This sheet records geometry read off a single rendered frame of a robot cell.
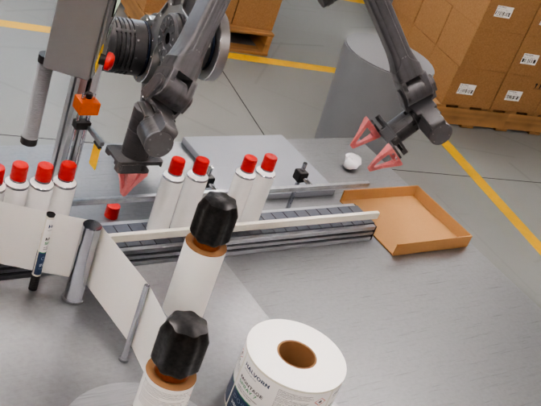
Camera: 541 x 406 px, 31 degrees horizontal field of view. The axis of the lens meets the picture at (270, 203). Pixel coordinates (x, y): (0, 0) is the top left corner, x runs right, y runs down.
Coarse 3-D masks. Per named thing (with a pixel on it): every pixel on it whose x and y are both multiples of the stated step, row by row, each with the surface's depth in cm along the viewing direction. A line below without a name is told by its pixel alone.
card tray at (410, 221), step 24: (360, 192) 283; (384, 192) 289; (408, 192) 295; (384, 216) 281; (408, 216) 285; (432, 216) 290; (384, 240) 269; (408, 240) 273; (432, 240) 270; (456, 240) 277
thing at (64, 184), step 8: (64, 160) 203; (64, 168) 201; (72, 168) 201; (56, 176) 204; (64, 176) 202; (72, 176) 203; (56, 184) 202; (64, 184) 203; (72, 184) 204; (56, 192) 203; (64, 192) 203; (72, 192) 204; (56, 200) 204; (64, 200) 204; (56, 208) 205; (64, 208) 205
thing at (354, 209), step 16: (336, 208) 266; (352, 208) 269; (128, 224) 228; (144, 224) 230; (320, 224) 256; (336, 224) 259; (352, 224) 261; (368, 224) 265; (144, 240) 224; (160, 240) 226; (176, 240) 228
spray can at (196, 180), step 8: (200, 160) 221; (208, 160) 222; (192, 168) 223; (200, 168) 222; (192, 176) 222; (200, 176) 223; (208, 176) 225; (184, 184) 224; (192, 184) 223; (200, 184) 223; (184, 192) 225; (192, 192) 224; (200, 192) 224; (184, 200) 225; (192, 200) 225; (200, 200) 227; (176, 208) 228; (184, 208) 226; (192, 208) 226; (176, 216) 228; (184, 216) 227; (192, 216) 228; (176, 224) 229; (184, 224) 228
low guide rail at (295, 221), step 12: (312, 216) 251; (324, 216) 253; (336, 216) 255; (348, 216) 257; (360, 216) 260; (372, 216) 263; (180, 228) 227; (240, 228) 237; (252, 228) 239; (264, 228) 242; (120, 240) 217; (132, 240) 219
